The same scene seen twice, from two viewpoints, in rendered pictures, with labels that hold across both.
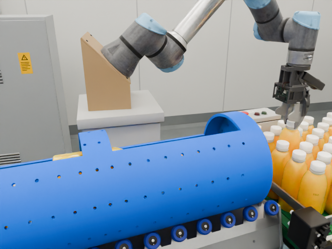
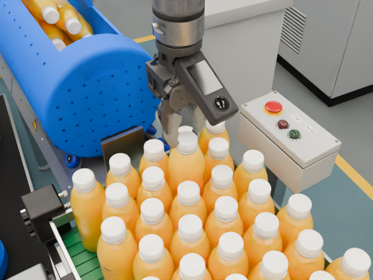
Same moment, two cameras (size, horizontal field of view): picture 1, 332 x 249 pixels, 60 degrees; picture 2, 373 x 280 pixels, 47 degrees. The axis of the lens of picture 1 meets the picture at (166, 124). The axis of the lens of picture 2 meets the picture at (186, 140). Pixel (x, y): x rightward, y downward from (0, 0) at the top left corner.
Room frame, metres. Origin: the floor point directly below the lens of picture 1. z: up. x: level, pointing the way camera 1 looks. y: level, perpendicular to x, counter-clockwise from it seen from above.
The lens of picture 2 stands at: (0.79, -0.97, 1.69)
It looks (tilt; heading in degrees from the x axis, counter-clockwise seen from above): 44 degrees down; 78
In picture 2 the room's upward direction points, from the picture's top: straight up
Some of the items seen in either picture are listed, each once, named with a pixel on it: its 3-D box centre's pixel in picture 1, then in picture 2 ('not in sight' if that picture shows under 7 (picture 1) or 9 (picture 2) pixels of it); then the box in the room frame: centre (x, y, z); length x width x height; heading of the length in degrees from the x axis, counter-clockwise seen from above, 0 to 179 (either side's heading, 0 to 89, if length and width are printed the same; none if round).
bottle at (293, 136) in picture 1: (287, 149); (186, 178); (0.91, -0.43, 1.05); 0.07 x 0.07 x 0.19
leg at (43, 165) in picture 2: not in sight; (29, 123); (0.37, 0.68, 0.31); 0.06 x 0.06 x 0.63; 20
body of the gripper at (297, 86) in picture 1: (293, 83); (176, 67); (0.90, -0.41, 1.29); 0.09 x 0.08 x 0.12; 110
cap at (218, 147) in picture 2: (275, 130); (218, 148); (0.98, -0.41, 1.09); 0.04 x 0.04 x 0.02
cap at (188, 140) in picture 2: (292, 123); (186, 141); (0.91, -0.43, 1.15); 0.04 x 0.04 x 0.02
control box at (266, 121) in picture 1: (252, 124); (285, 139); (1.14, -0.37, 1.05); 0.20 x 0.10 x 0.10; 110
